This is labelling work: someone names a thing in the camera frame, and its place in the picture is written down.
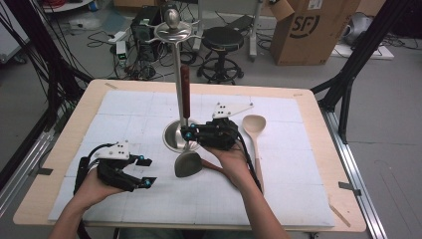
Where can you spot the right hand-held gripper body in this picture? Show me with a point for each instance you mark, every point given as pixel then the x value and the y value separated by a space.
pixel 219 134

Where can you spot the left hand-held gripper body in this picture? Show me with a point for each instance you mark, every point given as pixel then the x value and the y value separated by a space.
pixel 111 169

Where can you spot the steel utensil rack stand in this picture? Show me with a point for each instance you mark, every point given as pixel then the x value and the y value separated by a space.
pixel 178 66

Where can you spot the person's left hand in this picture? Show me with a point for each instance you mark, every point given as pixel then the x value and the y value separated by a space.
pixel 89 189

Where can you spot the person's right hand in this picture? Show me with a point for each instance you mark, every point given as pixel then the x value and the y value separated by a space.
pixel 232 162

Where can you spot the white grid mat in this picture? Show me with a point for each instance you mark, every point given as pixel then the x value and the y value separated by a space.
pixel 282 149

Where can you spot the grey tape piece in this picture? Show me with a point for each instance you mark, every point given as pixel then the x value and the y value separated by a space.
pixel 350 188
pixel 44 171

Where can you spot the black round stool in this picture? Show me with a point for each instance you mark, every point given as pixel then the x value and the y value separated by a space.
pixel 222 38

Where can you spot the small white device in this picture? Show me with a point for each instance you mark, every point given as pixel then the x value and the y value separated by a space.
pixel 121 49

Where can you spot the black computer tower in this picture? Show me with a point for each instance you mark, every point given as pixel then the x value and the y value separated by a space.
pixel 146 30

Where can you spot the white power strip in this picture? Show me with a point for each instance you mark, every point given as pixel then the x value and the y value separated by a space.
pixel 117 36

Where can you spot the brown cardboard box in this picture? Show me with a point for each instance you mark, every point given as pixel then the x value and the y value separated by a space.
pixel 308 36

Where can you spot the tan tape strip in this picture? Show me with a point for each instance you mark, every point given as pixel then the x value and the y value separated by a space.
pixel 340 216

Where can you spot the white round table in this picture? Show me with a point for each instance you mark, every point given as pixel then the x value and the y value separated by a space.
pixel 66 5

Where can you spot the grey round device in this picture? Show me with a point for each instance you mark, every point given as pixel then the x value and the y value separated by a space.
pixel 358 28

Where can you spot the white flat board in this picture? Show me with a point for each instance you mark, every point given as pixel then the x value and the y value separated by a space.
pixel 384 53

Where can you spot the aluminium floor rail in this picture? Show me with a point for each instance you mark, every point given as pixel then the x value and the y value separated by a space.
pixel 23 166
pixel 351 166

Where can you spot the white stand post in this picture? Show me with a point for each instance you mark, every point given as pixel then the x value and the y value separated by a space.
pixel 255 30

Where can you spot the black metal frame post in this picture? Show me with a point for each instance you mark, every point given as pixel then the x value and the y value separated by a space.
pixel 43 49
pixel 361 49

